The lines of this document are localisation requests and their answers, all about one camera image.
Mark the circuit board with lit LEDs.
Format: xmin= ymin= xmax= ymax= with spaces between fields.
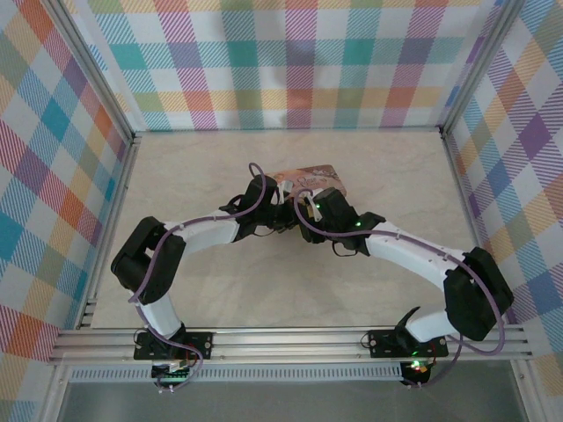
xmin=402 ymin=359 xmax=433 ymax=386

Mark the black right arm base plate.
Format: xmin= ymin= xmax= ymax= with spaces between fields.
xmin=367 ymin=327 xmax=450 ymax=359

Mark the pink decorated tin box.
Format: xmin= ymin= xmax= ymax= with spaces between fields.
xmin=259 ymin=164 xmax=348 ymax=201

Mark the aluminium side floor rail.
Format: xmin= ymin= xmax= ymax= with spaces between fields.
xmin=75 ymin=134 xmax=143 ymax=330
xmin=442 ymin=131 xmax=507 ymax=325

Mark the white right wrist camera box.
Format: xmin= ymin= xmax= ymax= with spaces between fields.
xmin=302 ymin=193 xmax=323 ymax=221

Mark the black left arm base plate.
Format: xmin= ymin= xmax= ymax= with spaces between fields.
xmin=134 ymin=331 xmax=215 ymax=362

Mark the aluminium frame post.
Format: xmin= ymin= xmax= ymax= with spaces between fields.
xmin=439 ymin=0 xmax=527 ymax=138
xmin=46 ymin=0 xmax=143 ymax=149

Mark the slotted grey cable duct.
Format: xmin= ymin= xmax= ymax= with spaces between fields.
xmin=65 ymin=367 xmax=405 ymax=382

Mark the plaid backdrop cloth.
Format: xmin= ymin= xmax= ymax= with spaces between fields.
xmin=72 ymin=0 xmax=507 ymax=132
xmin=443 ymin=0 xmax=563 ymax=397
xmin=0 ymin=0 xmax=133 ymax=422

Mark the aluminium lower frame leg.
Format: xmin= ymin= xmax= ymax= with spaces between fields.
xmin=512 ymin=362 xmax=545 ymax=422
xmin=38 ymin=364 xmax=74 ymax=422

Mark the aluminium front frame rail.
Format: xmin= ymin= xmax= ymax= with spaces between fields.
xmin=47 ymin=324 xmax=536 ymax=367

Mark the green circuit board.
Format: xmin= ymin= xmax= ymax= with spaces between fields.
xmin=151 ymin=360 xmax=195 ymax=382

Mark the grey metal panel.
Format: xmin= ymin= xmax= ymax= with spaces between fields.
xmin=56 ymin=380 xmax=529 ymax=422

